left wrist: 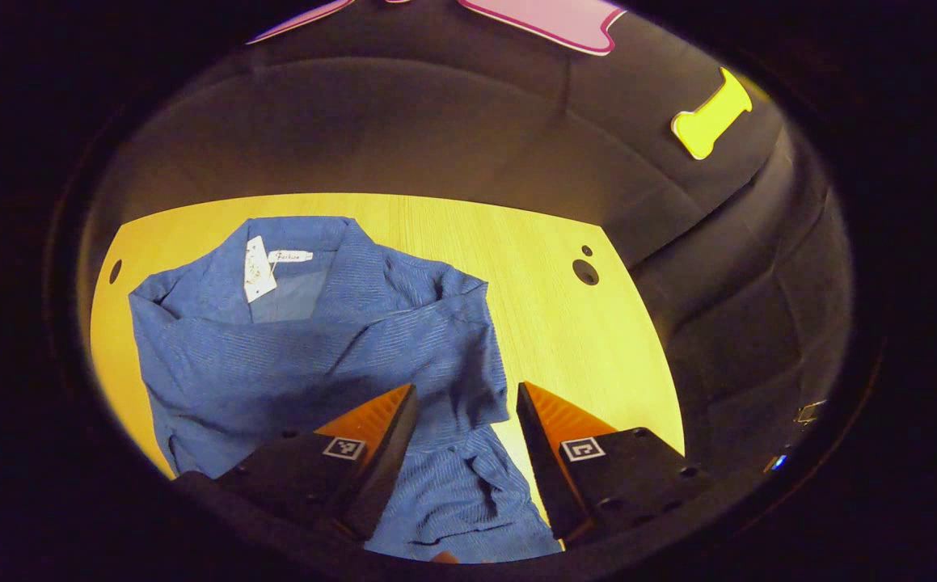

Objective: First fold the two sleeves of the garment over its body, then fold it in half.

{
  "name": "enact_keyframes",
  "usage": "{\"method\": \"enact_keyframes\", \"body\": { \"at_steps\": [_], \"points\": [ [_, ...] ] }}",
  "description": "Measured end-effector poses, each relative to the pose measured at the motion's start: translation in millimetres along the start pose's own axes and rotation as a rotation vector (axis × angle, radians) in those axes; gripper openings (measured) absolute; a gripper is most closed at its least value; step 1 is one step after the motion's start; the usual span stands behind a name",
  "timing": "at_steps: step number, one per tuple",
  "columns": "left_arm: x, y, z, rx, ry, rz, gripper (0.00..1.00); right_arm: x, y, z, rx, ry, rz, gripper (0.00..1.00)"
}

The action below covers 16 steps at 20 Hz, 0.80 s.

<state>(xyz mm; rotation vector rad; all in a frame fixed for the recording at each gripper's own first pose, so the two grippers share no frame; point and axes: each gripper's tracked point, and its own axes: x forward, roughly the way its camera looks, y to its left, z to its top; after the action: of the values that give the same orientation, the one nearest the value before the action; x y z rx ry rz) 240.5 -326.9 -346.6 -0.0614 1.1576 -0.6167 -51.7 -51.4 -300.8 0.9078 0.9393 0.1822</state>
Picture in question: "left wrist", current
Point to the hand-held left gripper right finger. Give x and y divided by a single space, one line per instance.
541 461

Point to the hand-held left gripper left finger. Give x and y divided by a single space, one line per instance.
383 469

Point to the blue shirt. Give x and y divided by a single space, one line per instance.
314 356

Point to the black backdrop cloth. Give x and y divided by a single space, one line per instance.
436 121

